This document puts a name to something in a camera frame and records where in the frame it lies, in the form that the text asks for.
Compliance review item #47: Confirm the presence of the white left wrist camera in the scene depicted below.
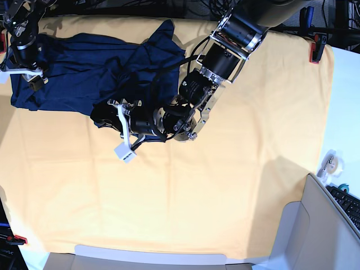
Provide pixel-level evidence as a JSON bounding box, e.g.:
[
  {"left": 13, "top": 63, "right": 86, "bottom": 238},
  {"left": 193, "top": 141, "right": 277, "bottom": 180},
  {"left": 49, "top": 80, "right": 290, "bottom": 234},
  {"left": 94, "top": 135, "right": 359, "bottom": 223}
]
[{"left": 114, "top": 142, "right": 137, "bottom": 164}]

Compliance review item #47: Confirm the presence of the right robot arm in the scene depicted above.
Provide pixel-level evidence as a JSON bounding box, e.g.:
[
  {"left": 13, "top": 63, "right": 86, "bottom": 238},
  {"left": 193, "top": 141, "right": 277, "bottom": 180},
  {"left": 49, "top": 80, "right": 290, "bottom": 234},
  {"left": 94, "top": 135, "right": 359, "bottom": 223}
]
[{"left": 1, "top": 1, "right": 56, "bottom": 91}]

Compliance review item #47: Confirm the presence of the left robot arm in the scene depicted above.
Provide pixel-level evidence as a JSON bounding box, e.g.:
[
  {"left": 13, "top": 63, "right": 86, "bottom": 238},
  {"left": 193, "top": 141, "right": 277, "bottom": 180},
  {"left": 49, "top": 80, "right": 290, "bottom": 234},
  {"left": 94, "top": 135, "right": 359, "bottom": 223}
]
[{"left": 91, "top": 1, "right": 305, "bottom": 142}]

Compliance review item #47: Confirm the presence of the black keyboard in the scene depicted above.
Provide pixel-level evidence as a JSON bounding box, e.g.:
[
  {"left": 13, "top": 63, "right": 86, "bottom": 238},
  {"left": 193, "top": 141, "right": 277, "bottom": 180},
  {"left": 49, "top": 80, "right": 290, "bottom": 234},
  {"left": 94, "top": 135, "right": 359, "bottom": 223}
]
[{"left": 326, "top": 186, "right": 360, "bottom": 230}]

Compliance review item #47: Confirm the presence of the red clamp bottom left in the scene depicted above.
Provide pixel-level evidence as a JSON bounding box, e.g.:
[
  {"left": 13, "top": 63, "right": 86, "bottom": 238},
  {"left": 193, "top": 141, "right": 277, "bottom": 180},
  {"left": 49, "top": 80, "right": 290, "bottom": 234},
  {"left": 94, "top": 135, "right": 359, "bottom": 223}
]
[{"left": 5, "top": 235, "right": 28, "bottom": 245}]

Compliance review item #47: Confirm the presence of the beige cardboard box right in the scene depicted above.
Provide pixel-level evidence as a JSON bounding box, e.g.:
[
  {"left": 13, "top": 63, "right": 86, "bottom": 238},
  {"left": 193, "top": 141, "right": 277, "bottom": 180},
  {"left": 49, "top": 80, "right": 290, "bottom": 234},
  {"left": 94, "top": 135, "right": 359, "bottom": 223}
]
[{"left": 267, "top": 174, "right": 359, "bottom": 269}]

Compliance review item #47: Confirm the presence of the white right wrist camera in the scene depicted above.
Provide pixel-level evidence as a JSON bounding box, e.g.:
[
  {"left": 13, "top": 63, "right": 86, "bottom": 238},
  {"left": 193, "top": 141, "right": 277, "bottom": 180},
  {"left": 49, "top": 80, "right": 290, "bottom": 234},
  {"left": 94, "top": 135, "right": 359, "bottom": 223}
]
[{"left": 0, "top": 70, "right": 10, "bottom": 84}]

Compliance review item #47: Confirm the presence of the clear tape dispenser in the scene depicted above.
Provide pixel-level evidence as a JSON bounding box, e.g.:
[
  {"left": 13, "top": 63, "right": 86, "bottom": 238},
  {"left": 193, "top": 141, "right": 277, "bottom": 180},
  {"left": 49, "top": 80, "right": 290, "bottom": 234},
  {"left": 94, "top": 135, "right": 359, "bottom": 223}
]
[{"left": 317, "top": 150, "right": 344, "bottom": 178}]

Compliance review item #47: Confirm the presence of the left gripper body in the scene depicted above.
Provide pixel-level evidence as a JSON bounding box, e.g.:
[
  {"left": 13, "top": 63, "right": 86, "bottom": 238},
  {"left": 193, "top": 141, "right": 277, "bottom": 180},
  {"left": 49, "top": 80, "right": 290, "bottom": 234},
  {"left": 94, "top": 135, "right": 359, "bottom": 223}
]
[{"left": 108, "top": 98, "right": 158, "bottom": 142}]

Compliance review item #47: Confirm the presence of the beige cardboard box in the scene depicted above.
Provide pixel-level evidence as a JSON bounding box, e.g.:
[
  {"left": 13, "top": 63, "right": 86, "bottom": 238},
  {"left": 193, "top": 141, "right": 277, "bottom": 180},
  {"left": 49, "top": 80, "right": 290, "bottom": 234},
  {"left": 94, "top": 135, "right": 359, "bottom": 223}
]
[
  {"left": 44, "top": 245, "right": 254, "bottom": 269},
  {"left": 267, "top": 174, "right": 359, "bottom": 269}
]

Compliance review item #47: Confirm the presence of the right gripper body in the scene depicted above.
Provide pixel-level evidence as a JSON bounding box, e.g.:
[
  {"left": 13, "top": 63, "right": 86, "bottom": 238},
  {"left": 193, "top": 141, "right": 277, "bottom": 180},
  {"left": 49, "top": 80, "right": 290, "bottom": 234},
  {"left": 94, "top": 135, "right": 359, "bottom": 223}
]
[{"left": 8, "top": 67, "right": 48, "bottom": 84}]

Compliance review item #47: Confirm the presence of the yellow table cloth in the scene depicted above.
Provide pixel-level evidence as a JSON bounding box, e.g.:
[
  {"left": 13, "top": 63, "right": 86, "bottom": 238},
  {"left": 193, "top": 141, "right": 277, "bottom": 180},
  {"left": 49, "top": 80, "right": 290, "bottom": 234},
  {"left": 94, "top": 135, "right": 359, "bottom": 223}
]
[{"left": 1, "top": 32, "right": 335, "bottom": 259}]

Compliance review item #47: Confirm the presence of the dark blue long-sleeve shirt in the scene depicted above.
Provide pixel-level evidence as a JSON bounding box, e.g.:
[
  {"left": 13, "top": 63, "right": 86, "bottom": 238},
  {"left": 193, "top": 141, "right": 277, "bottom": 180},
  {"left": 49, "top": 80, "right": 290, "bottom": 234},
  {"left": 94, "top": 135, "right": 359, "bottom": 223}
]
[{"left": 10, "top": 19, "right": 187, "bottom": 144}]

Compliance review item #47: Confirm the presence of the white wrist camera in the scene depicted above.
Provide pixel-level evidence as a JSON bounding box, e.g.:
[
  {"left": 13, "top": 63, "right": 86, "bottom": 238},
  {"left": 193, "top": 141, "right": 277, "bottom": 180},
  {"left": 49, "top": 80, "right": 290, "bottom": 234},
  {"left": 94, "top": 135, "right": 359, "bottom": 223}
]
[
  {"left": 0, "top": 70, "right": 10, "bottom": 84},
  {"left": 114, "top": 142, "right": 137, "bottom": 164}
]

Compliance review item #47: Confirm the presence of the beige cardboard box bottom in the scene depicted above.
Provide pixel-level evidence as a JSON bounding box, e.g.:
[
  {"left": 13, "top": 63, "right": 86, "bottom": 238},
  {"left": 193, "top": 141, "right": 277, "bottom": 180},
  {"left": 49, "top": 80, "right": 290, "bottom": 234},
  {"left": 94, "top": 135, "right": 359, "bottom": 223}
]
[{"left": 44, "top": 245, "right": 254, "bottom": 269}]

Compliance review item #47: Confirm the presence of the red clamp top left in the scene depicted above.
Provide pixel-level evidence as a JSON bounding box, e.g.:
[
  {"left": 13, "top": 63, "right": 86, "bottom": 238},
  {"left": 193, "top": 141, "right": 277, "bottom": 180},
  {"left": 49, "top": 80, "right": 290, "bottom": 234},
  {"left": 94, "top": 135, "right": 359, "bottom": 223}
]
[{"left": 0, "top": 33, "right": 7, "bottom": 54}]

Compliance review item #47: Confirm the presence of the red clamp top right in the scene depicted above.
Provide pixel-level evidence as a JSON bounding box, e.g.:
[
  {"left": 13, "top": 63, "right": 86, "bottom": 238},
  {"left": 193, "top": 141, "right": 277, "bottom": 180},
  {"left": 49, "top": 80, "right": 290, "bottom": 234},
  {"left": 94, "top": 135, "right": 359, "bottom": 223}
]
[{"left": 309, "top": 33, "right": 327, "bottom": 64}]

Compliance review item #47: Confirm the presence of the teal tape roll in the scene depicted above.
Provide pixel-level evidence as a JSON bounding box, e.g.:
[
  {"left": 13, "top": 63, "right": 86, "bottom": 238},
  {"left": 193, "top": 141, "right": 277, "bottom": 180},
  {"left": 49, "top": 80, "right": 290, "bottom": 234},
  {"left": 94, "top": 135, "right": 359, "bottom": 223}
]
[{"left": 338, "top": 183, "right": 349, "bottom": 193}]

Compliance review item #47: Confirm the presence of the red clamp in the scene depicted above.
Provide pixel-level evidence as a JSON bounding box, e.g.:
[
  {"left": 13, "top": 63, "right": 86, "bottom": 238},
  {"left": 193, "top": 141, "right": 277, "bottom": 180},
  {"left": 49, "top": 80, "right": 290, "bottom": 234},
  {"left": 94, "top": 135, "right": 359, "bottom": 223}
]
[
  {"left": 309, "top": 33, "right": 327, "bottom": 64},
  {"left": 0, "top": 33, "right": 7, "bottom": 54},
  {"left": 5, "top": 235, "right": 28, "bottom": 245}
]

